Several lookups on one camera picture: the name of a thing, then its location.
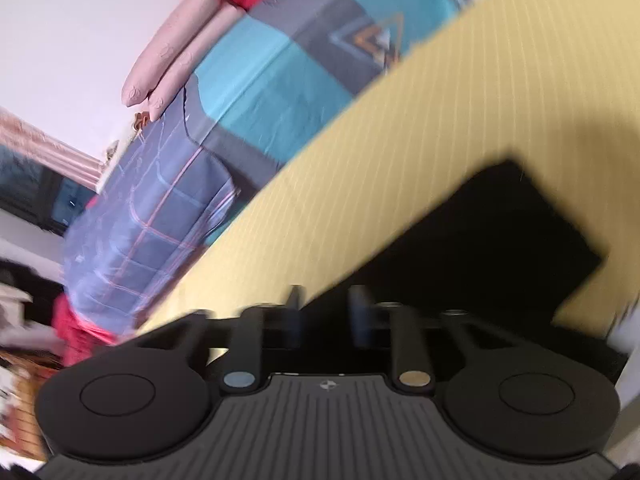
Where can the pink curtain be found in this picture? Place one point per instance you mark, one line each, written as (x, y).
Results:
(29, 141)

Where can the upper pink pillow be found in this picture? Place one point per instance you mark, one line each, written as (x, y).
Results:
(181, 26)

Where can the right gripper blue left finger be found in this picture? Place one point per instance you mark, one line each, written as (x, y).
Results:
(292, 319)

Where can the teal and grey bedsheet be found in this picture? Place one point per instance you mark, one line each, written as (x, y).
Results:
(285, 70)

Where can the red cloth pile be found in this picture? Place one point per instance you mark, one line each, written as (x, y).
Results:
(81, 339)

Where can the pink pillow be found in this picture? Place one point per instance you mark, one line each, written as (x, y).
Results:
(179, 71)
(181, 26)

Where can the black pants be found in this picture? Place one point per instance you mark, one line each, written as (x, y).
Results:
(496, 248)

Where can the dark framed window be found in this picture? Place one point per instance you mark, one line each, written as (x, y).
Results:
(39, 195)

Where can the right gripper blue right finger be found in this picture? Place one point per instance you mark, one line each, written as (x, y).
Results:
(360, 310)

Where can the blue plaid folded quilt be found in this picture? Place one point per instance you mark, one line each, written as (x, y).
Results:
(163, 197)

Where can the lower pink pillow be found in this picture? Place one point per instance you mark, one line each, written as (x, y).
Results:
(179, 71)

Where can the yellow patterned bed cover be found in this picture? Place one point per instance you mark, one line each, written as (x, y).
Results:
(554, 82)

